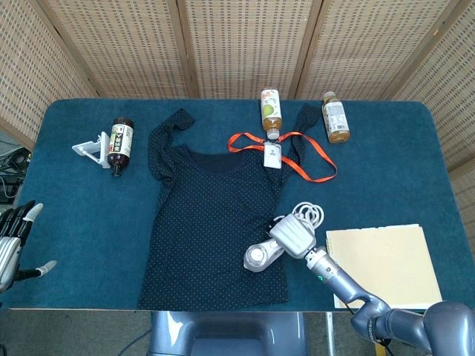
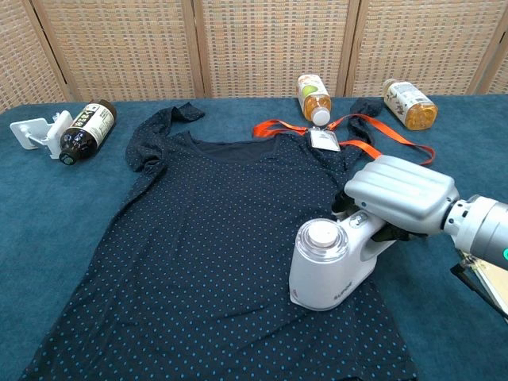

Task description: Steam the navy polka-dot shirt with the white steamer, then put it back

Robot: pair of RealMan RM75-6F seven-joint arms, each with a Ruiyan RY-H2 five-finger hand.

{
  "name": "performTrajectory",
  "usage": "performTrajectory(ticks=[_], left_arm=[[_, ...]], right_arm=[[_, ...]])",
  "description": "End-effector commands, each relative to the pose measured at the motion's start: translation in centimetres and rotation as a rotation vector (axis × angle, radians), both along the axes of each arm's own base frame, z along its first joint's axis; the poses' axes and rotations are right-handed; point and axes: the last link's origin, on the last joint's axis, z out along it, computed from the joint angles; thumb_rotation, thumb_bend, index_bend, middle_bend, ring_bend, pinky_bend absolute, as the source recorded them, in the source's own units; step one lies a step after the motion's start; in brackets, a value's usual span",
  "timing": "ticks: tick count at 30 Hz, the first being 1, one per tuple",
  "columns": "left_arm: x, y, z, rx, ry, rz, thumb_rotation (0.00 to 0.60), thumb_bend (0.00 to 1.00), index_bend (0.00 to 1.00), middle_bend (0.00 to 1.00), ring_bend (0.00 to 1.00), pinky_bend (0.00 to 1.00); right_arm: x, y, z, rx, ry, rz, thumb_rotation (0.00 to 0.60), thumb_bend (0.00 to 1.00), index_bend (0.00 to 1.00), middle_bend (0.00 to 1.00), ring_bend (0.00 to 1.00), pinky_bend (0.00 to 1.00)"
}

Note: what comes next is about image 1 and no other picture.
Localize pear label juice bottle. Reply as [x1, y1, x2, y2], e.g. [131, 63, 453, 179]
[259, 88, 285, 141]

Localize dark tea bottle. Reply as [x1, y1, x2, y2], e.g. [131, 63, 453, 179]
[106, 117, 135, 178]

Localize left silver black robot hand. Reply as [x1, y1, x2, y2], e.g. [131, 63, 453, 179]
[0, 200, 59, 294]

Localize white folding phone stand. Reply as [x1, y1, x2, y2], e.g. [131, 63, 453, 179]
[71, 132, 112, 170]

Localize navy polka dot shirt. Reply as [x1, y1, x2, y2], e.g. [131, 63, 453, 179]
[137, 105, 322, 312]

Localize grey-blue robot torso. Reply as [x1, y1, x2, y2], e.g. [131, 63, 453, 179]
[147, 310, 307, 356]

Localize white ID badge holder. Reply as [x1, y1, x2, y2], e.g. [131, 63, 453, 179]
[262, 142, 283, 168]

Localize woven wooden folding screen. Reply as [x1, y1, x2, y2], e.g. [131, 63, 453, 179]
[0, 0, 475, 242]

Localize black floor cables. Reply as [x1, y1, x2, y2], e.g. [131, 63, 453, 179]
[0, 146, 33, 203]

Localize white label yellow tea bottle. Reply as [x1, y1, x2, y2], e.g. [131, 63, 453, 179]
[321, 91, 352, 145]

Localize orange lanyard strap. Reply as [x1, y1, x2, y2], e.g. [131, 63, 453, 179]
[227, 131, 338, 183]

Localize metal table leg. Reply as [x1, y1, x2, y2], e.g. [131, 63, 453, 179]
[325, 311, 336, 356]

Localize white cable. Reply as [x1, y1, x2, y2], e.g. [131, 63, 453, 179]
[291, 201, 327, 233]

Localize beige notebook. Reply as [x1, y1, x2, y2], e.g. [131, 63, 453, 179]
[324, 222, 444, 312]

